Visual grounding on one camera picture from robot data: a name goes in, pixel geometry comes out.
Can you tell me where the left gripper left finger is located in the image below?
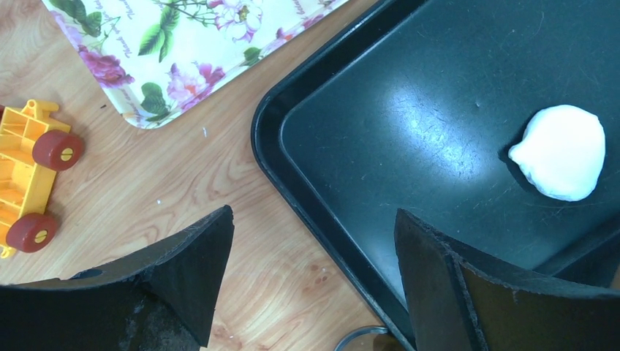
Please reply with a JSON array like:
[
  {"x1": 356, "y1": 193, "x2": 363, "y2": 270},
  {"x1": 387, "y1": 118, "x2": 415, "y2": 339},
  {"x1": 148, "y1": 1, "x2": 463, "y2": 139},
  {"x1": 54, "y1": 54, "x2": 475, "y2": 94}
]
[{"x1": 1, "y1": 205, "x2": 234, "y2": 350}]

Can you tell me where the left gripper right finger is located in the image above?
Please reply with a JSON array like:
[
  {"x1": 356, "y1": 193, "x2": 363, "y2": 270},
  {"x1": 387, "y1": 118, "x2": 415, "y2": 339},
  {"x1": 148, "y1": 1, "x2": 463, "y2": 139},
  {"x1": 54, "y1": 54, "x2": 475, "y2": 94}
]
[{"x1": 394, "y1": 209, "x2": 619, "y2": 350}]

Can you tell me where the black baking tray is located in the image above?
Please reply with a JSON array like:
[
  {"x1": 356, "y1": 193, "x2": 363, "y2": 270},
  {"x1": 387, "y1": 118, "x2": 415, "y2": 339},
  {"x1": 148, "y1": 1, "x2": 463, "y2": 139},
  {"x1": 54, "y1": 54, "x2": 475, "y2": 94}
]
[{"x1": 252, "y1": 1, "x2": 619, "y2": 350}]

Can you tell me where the orange toy car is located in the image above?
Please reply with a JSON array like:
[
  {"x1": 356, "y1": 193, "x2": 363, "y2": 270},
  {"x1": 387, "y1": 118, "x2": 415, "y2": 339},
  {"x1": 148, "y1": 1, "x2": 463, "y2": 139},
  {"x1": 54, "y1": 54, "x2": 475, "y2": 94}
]
[{"x1": 1, "y1": 99, "x2": 84, "y2": 259}]

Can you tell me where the floral rectangular tray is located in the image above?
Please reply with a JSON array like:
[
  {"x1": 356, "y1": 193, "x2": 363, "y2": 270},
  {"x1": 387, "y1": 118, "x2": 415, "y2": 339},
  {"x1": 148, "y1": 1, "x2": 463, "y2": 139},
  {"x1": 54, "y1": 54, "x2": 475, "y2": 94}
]
[{"x1": 45, "y1": 0, "x2": 340, "y2": 129}]

